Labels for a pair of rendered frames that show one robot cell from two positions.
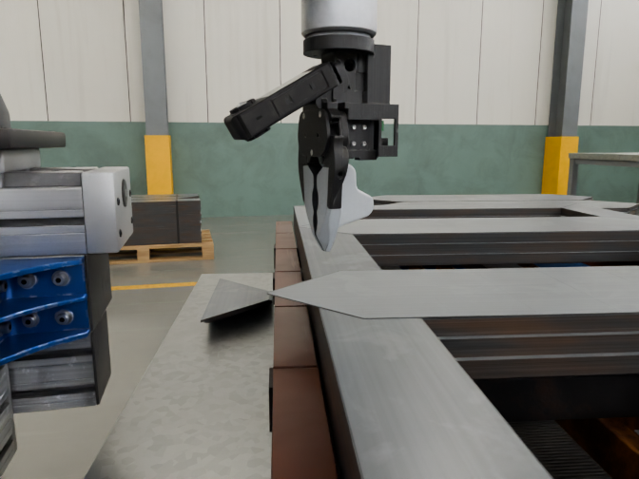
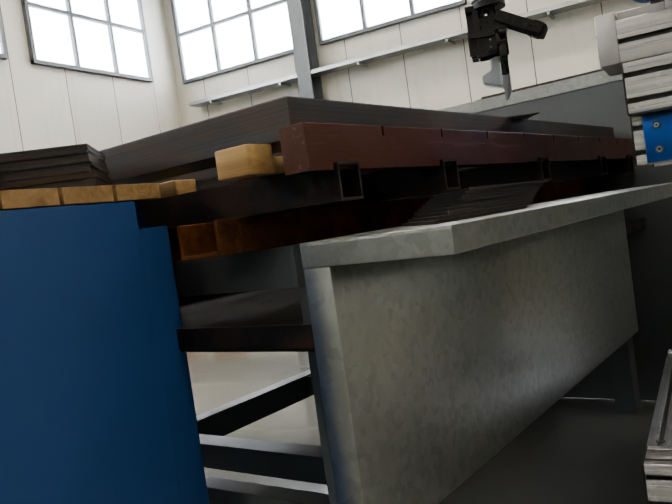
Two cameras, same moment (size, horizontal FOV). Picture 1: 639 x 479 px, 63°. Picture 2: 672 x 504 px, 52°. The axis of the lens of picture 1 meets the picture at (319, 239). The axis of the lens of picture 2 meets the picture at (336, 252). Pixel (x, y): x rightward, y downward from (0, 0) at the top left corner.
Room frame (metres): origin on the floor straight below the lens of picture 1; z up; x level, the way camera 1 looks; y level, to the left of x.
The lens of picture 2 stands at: (1.97, 0.69, 0.70)
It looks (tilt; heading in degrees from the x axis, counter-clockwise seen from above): 2 degrees down; 221
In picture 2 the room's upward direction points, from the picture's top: 8 degrees counter-clockwise
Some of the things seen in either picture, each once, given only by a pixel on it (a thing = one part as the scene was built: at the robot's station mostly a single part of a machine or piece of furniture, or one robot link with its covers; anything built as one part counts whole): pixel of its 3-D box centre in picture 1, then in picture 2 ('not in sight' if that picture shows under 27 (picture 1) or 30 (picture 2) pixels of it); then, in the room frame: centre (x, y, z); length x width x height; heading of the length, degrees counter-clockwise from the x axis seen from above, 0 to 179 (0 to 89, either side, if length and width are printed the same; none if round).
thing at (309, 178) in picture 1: (334, 204); (496, 78); (0.57, -0.02, 0.96); 0.06 x 0.03 x 0.09; 115
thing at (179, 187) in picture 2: not in sight; (175, 192); (1.19, -0.37, 0.79); 0.06 x 0.05 x 0.04; 94
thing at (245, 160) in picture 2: not in sight; (245, 162); (1.34, 0.00, 0.79); 0.06 x 0.05 x 0.04; 94
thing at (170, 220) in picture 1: (145, 225); not in sight; (4.84, 1.62, 0.26); 1.20 x 0.80 x 0.53; 104
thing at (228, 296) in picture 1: (243, 297); (462, 203); (1.08, 0.16, 0.70); 0.39 x 0.12 x 0.04; 4
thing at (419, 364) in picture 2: not in sight; (535, 311); (0.73, 0.08, 0.47); 1.30 x 0.04 x 0.35; 4
